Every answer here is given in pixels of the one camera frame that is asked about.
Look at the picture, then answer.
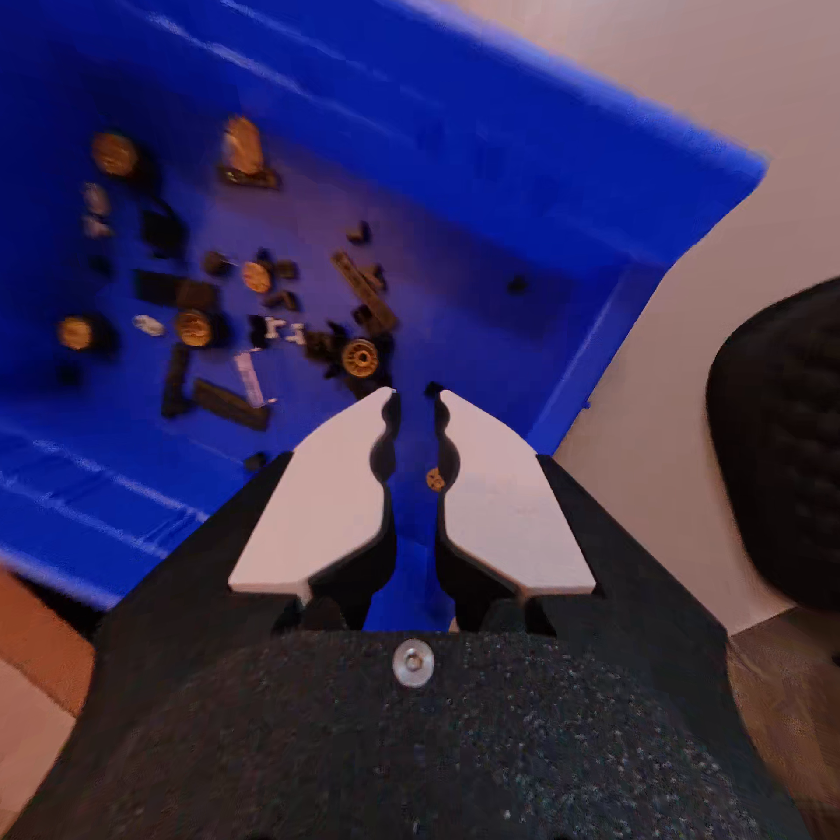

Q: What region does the blue plastic bin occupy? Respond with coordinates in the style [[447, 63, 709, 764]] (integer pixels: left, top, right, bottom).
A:
[[0, 0, 770, 634]]

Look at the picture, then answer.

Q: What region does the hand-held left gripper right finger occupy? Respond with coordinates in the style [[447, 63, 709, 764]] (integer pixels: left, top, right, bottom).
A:
[[434, 389, 598, 602]]

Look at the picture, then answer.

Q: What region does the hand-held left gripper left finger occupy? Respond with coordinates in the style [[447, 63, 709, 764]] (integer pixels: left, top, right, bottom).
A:
[[227, 388, 399, 598]]

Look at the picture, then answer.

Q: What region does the pile of lego parts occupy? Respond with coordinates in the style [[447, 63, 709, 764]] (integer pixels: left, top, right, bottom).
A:
[[53, 116, 532, 473]]

